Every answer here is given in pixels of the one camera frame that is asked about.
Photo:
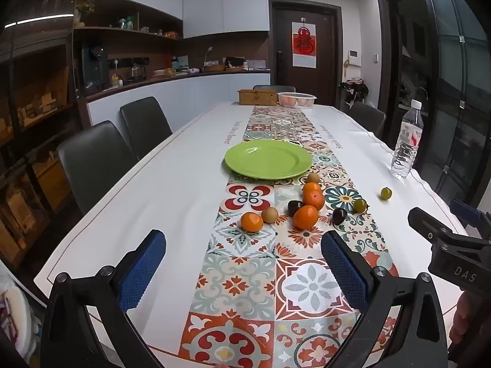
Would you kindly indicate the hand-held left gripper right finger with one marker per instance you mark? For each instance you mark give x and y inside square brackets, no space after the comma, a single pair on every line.
[345,272]

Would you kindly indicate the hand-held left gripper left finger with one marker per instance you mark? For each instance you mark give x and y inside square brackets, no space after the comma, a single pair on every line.
[140,272]

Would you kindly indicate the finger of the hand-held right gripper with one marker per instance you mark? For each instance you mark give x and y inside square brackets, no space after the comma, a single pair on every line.
[424,224]
[465,212]

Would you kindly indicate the green plum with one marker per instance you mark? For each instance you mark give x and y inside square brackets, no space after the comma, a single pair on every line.
[386,193]
[359,205]

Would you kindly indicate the dark purple plum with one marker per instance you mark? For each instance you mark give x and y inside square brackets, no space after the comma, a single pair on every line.
[294,207]
[339,216]

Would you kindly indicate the large orange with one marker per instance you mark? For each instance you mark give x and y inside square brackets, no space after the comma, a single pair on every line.
[314,200]
[305,216]
[311,186]

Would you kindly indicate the brown longan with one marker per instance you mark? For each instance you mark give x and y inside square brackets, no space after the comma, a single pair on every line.
[312,177]
[269,214]

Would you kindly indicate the small orange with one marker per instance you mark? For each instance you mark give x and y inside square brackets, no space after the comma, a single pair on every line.
[252,221]

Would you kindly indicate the green plate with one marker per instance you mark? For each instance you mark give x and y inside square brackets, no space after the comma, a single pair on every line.
[268,159]

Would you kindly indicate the person's right hand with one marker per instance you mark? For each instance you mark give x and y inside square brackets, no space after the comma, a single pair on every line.
[462,322]

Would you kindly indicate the clear plastic water bottle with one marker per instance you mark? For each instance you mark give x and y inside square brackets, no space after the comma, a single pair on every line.
[406,142]

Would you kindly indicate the floral patterned table runner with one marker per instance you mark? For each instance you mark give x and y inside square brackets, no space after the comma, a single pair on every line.
[245,276]

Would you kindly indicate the grey dining chair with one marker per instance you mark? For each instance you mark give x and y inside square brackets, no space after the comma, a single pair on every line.
[145,122]
[92,161]
[367,117]

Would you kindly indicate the glass sliding door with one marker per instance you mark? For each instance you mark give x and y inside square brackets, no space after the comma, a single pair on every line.
[452,84]

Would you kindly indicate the white fabric object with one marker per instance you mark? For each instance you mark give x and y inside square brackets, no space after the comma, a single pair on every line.
[17,314]

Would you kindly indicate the pile of dark clothes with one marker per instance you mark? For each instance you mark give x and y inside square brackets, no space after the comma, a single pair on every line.
[355,90]

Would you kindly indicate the white plastic basket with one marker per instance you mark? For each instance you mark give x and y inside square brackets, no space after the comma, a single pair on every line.
[296,100]

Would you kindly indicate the yellow squeeze bottle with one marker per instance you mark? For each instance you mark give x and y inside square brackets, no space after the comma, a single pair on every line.
[114,80]

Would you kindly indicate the woven wicker box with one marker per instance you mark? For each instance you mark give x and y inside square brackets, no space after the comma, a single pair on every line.
[257,97]

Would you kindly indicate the dark wooden display shelf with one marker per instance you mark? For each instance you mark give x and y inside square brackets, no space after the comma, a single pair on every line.
[34,103]

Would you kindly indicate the glass kettle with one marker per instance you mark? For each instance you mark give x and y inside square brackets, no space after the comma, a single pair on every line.
[138,72]

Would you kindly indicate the dark wooden door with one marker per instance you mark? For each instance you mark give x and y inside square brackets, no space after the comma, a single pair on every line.
[330,46]

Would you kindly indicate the black water dispenser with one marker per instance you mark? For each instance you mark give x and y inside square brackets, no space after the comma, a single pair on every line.
[94,69]

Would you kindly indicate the red and white door poster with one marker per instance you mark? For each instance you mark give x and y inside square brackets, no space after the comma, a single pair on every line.
[304,46]

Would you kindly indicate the wicker counter basket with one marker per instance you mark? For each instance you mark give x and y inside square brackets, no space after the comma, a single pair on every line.
[214,67]

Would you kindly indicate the white desk lamp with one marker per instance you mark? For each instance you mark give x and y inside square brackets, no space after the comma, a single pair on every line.
[208,55]

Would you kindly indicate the white wall intercom panel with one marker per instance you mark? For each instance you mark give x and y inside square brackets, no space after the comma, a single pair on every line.
[353,57]

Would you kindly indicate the white wall cabinet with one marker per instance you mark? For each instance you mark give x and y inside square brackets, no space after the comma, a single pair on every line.
[226,4]

